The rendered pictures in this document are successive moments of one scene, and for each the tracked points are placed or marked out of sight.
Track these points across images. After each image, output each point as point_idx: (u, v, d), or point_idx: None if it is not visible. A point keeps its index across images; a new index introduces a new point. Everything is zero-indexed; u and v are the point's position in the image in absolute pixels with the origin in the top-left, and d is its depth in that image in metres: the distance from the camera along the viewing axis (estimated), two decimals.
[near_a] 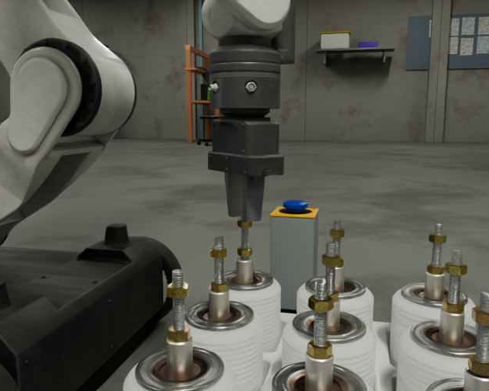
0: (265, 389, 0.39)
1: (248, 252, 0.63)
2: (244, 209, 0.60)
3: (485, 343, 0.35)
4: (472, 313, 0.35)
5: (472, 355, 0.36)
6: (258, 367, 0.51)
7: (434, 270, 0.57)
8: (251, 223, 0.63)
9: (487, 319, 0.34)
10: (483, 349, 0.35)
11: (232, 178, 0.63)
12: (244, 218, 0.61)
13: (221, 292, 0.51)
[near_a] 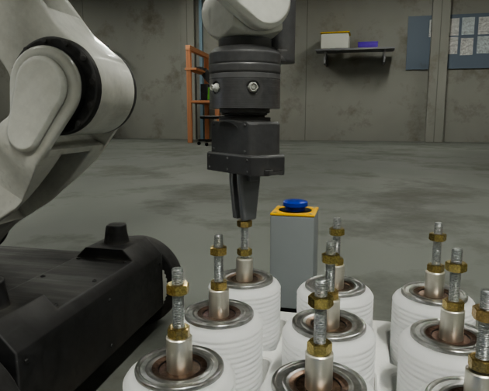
0: (265, 386, 0.39)
1: (237, 250, 0.63)
2: (240, 207, 0.61)
3: (485, 340, 0.35)
4: (472, 310, 0.35)
5: (472, 353, 0.36)
6: (257, 365, 0.51)
7: (434, 268, 0.57)
8: (239, 224, 0.62)
9: (487, 316, 0.34)
10: (483, 347, 0.35)
11: (237, 179, 0.62)
12: (240, 216, 0.62)
13: (220, 290, 0.51)
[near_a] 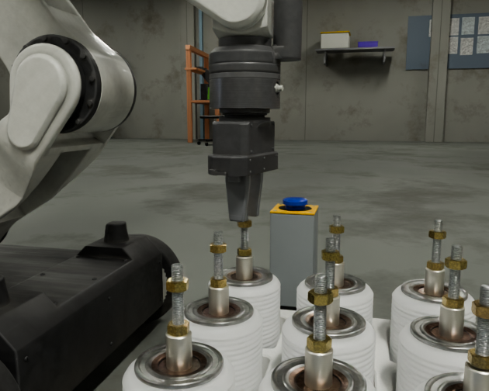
0: (264, 383, 0.39)
1: (237, 250, 0.64)
2: (258, 204, 0.63)
3: (485, 336, 0.35)
4: (472, 306, 0.35)
5: (472, 349, 0.36)
6: (257, 362, 0.51)
7: (434, 266, 0.57)
8: (237, 223, 0.63)
9: (487, 312, 0.34)
10: (483, 343, 0.35)
11: (244, 181, 0.60)
12: (257, 213, 0.64)
13: (220, 287, 0.51)
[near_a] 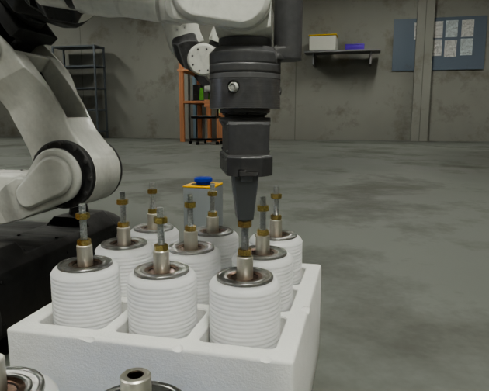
0: (131, 271, 0.67)
1: (152, 211, 0.91)
2: (236, 207, 0.62)
3: (244, 237, 0.63)
4: (238, 223, 0.63)
5: (241, 247, 0.64)
6: None
7: (273, 217, 0.85)
8: (154, 192, 0.90)
9: (242, 223, 0.62)
10: (243, 242, 0.63)
11: (237, 179, 0.62)
12: (237, 216, 0.62)
13: (123, 227, 0.79)
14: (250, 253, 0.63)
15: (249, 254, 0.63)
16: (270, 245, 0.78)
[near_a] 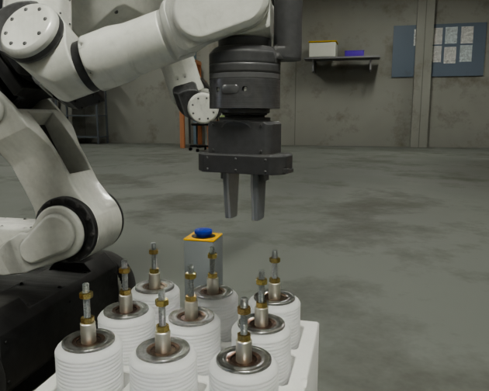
0: (133, 351, 0.69)
1: (153, 271, 0.93)
2: (236, 203, 0.64)
3: (244, 324, 0.65)
4: (237, 309, 0.65)
5: (239, 332, 0.66)
6: None
7: (272, 280, 0.87)
8: (156, 252, 0.92)
9: (243, 311, 0.64)
10: (243, 328, 0.65)
11: None
12: (237, 212, 0.64)
13: (126, 295, 0.81)
14: (250, 337, 0.65)
15: (249, 339, 0.65)
16: (268, 313, 0.80)
